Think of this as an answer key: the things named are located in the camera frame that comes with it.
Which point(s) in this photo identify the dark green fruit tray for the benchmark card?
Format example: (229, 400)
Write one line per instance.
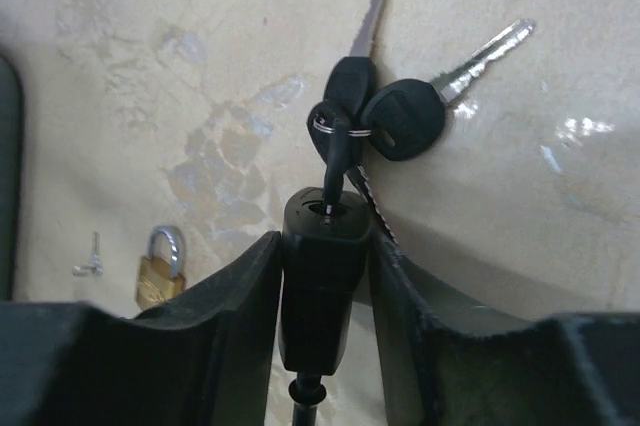
(12, 141)

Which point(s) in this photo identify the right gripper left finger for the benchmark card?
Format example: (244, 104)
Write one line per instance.
(202, 358)

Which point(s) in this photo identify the brass padlock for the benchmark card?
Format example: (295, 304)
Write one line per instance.
(160, 280)

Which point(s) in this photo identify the black padlock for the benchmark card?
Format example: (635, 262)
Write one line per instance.
(323, 259)

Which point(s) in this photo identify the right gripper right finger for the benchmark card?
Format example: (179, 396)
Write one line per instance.
(447, 360)

